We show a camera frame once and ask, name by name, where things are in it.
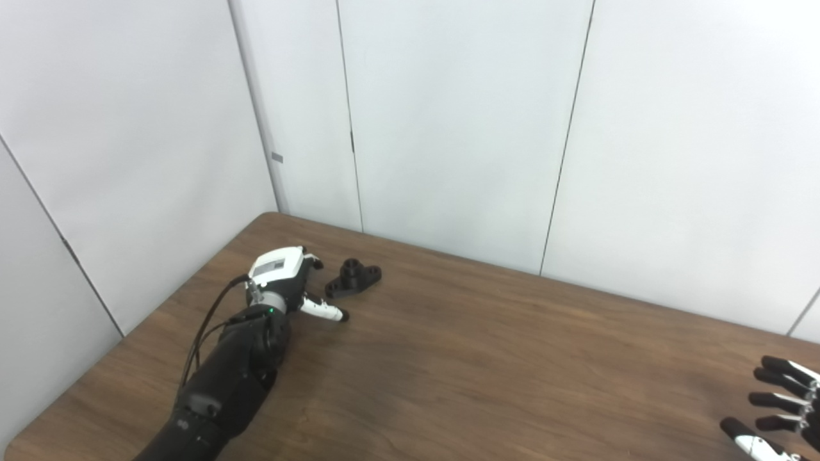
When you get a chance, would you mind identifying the black flanged holder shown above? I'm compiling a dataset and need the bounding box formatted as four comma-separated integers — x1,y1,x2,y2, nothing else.
324,258,383,300

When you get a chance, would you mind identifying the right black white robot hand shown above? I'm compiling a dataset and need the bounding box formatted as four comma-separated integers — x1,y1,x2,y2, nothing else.
719,355,820,461

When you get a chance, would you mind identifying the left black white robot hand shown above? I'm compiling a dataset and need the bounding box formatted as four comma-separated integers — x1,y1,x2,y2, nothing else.
247,246,350,323

